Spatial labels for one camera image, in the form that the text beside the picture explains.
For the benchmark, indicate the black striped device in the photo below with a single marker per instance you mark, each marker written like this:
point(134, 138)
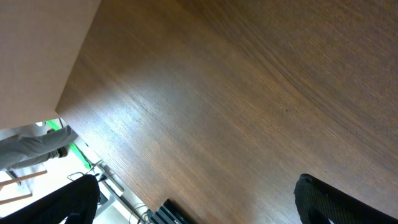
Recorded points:
point(169, 213)

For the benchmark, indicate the person in grey clothes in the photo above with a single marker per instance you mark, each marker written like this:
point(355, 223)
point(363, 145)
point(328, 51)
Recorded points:
point(19, 151)

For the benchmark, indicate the white power strip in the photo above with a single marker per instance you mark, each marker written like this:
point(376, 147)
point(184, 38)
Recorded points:
point(110, 179)

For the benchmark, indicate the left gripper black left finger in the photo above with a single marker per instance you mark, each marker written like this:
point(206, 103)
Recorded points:
point(75, 202)

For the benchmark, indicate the brown cardboard box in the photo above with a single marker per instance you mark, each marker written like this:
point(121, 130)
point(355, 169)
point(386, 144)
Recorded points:
point(40, 41)

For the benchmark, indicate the green strip on floor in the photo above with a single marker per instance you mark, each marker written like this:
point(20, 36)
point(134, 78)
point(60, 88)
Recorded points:
point(73, 148)

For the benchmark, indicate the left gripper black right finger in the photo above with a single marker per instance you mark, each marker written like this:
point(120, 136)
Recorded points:
point(318, 202)

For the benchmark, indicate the wooden chair legs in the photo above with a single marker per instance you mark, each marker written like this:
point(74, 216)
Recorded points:
point(14, 185)

